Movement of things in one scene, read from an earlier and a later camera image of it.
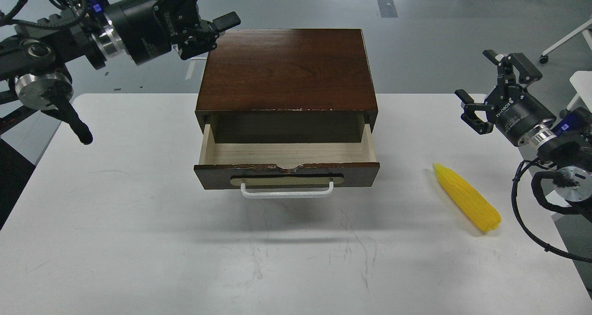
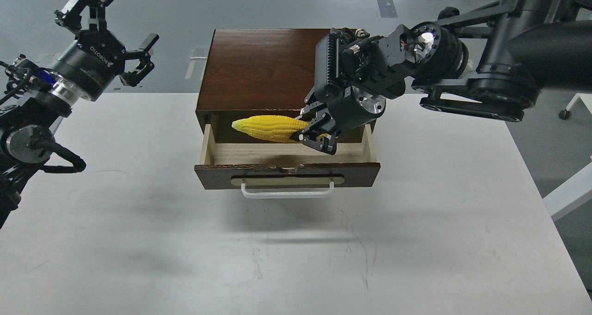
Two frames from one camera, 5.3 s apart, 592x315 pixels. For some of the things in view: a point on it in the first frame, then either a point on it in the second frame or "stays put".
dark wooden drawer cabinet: [299, 85] stays put
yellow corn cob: [486, 216] -> [270, 128]
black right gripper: [514, 110] -> [348, 107]
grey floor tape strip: [386, 5] stays put
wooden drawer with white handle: [286, 169] stays put
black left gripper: [149, 22] -> [86, 67]
